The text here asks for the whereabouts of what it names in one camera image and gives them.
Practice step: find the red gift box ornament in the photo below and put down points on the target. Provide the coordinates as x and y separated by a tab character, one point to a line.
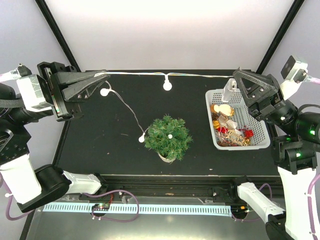
248	133

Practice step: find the wooden snowman ornament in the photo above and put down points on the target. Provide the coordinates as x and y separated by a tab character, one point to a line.
224	109

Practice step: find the white bulb string lights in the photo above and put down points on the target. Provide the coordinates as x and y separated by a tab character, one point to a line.
167	86

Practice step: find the gold merry christmas sign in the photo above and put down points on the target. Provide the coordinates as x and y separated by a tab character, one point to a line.
235	138

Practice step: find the black frame post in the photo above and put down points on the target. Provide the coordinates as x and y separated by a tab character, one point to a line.
53	25
281	32

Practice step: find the pine cone ornament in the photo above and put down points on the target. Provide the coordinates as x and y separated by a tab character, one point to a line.
215	116

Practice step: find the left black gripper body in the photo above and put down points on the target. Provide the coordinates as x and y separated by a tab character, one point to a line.
63	109

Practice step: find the left black frame post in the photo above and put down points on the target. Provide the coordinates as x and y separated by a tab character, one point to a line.
53	25

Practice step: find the small green christmas tree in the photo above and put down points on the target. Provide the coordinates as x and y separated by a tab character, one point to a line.
169	138

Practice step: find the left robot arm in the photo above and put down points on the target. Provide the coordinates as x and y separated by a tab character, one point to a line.
33	188

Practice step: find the light blue cable duct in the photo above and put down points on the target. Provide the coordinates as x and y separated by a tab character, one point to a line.
143	209

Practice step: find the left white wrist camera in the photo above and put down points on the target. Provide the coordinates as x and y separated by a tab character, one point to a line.
34	90

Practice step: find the right black frame post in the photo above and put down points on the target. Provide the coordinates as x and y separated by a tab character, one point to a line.
281	32

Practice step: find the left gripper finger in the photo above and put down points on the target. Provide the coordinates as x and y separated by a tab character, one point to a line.
80	92
70	78

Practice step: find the white plastic basket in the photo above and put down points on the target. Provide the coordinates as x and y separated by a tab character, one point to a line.
239	121

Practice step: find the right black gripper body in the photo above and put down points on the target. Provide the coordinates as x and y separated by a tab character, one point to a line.
267	106

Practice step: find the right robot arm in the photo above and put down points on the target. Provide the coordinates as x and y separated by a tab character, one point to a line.
294	154

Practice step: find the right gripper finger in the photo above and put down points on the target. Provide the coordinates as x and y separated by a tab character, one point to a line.
252	95
246	79

